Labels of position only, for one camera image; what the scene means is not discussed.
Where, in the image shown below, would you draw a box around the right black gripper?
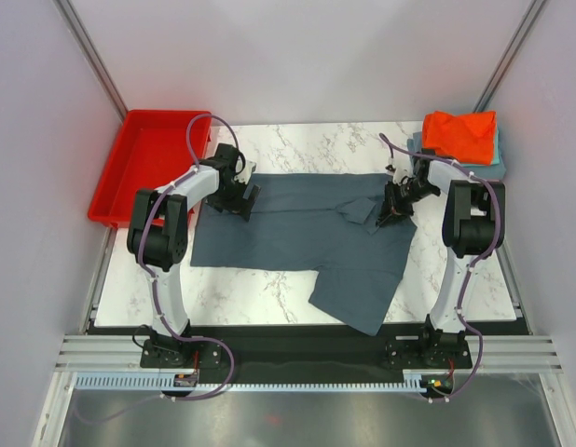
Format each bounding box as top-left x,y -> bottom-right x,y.
376,180 -> 440,227

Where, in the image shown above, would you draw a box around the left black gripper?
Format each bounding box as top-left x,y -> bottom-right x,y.
206,177 -> 260,223

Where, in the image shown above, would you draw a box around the dark blue-grey t-shirt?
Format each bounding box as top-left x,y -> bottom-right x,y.
190,173 -> 417,336

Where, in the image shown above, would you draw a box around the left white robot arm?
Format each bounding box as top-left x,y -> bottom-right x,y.
127,143 -> 260,366

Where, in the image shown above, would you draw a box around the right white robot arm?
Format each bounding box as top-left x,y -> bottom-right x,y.
377,157 -> 506,367

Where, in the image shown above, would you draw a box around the red plastic tray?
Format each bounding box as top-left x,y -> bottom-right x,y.
88,109 -> 212,228

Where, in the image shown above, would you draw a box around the folded grey-blue t-shirt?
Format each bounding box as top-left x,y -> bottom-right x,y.
406,132 -> 506,181

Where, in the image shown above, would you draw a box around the folded orange t-shirt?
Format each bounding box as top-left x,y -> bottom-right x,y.
421,111 -> 497,166

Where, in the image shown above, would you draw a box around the folded teal t-shirt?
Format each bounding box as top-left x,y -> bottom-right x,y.
463,128 -> 501,168

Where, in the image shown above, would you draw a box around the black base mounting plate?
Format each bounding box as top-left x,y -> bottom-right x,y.
140,323 -> 473,383

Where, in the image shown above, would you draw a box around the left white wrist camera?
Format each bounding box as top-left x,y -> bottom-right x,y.
234,160 -> 256,184

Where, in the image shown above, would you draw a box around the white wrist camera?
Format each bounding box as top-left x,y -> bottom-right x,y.
386,164 -> 410,184
234,160 -> 256,184

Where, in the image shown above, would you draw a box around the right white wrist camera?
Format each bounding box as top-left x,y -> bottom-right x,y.
386,164 -> 410,184

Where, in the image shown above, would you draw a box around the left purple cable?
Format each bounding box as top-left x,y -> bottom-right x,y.
74,113 -> 247,426

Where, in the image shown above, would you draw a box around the purple cable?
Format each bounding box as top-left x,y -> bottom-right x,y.
378,132 -> 502,403
74,113 -> 247,426

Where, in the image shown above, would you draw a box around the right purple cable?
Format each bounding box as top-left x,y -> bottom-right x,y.
378,132 -> 502,403

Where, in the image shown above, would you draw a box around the white slotted cable duct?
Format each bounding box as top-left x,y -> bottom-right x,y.
74,372 -> 441,393

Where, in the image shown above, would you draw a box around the aluminium extrusion rail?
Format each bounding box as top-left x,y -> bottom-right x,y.
56,335 -> 562,373

